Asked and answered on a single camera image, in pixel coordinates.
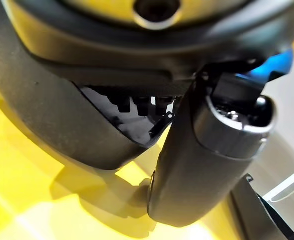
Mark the dark metal frame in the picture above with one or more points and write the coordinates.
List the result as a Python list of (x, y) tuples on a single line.
[(252, 215)]

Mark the blue plastic box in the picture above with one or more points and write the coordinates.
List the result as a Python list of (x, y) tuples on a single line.
[(274, 62)]

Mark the yellow shelf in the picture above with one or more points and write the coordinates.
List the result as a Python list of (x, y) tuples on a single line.
[(24, 200)]

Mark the black sole-shaped part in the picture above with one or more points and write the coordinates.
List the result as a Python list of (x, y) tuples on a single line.
[(49, 120)]

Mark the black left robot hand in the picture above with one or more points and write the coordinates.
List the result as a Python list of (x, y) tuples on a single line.
[(186, 175)]

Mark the white plastic strip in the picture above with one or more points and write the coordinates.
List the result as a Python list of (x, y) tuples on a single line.
[(289, 187)]

